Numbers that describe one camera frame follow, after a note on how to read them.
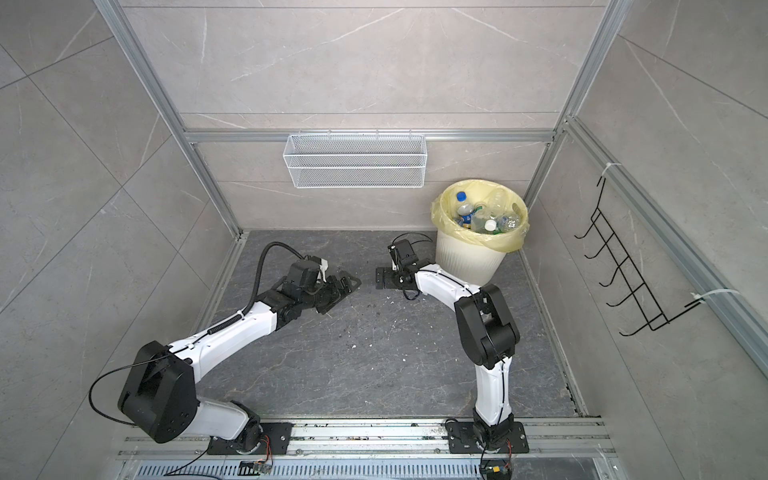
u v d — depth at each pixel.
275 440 0.73
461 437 0.73
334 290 0.74
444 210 0.86
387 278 0.88
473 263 0.90
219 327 0.50
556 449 0.74
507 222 0.84
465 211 0.99
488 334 0.51
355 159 0.98
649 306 0.62
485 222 0.90
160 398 0.42
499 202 0.96
